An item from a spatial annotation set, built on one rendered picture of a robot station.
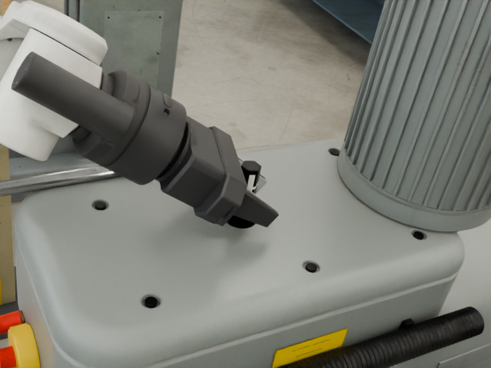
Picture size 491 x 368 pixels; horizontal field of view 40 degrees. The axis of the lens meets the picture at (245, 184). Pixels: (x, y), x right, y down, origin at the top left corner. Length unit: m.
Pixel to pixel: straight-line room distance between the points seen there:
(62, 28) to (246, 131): 4.04
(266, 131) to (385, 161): 3.90
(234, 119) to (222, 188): 4.09
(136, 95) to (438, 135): 0.32
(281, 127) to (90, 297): 4.16
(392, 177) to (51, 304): 0.38
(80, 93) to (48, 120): 0.05
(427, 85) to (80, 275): 0.39
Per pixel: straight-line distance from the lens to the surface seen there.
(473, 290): 0.96
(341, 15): 6.32
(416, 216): 0.77
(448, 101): 0.70
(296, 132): 4.71
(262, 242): 0.70
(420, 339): 0.78
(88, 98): 0.55
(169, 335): 0.60
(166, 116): 0.61
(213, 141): 0.68
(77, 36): 0.59
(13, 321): 0.85
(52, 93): 0.55
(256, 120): 4.75
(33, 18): 0.61
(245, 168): 0.68
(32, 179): 0.74
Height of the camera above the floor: 2.33
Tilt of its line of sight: 35 degrees down
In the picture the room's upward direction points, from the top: 12 degrees clockwise
